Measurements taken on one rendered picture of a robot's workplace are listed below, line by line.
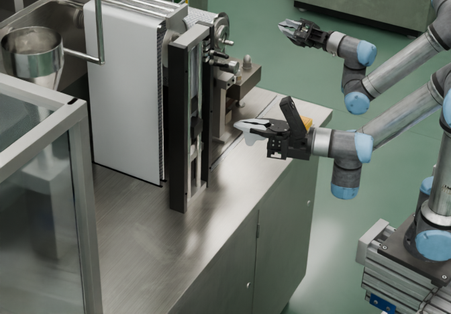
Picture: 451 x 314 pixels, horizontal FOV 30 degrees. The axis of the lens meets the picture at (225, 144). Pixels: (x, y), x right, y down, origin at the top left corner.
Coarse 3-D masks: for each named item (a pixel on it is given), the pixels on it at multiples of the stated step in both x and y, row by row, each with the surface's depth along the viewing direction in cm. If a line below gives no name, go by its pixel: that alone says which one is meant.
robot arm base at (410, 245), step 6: (414, 222) 243; (408, 228) 247; (414, 228) 242; (408, 234) 246; (414, 234) 242; (408, 240) 246; (414, 240) 242; (408, 246) 244; (414, 246) 242; (414, 252) 243; (420, 258) 242; (426, 258) 241
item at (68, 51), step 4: (12, 28) 221; (8, 32) 220; (64, 48) 215; (64, 52) 215; (68, 52) 214; (72, 52) 214; (76, 52) 214; (80, 52) 214; (72, 56) 215; (76, 56) 214; (80, 56) 213; (84, 56) 213; (88, 56) 212; (92, 56) 212; (88, 60) 212; (92, 60) 212; (96, 60) 211; (100, 64) 211; (104, 64) 211
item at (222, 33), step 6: (222, 24) 258; (216, 30) 256; (222, 30) 256; (228, 30) 260; (216, 36) 256; (222, 36) 258; (228, 36) 261; (216, 42) 256; (222, 42) 259; (222, 48) 260
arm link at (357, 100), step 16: (448, 0) 253; (448, 16) 249; (432, 32) 251; (448, 32) 249; (416, 48) 254; (432, 48) 252; (448, 48) 252; (384, 64) 260; (400, 64) 257; (416, 64) 256; (352, 80) 270; (368, 80) 262; (384, 80) 260; (400, 80) 261; (352, 96) 262; (368, 96) 263; (352, 112) 265
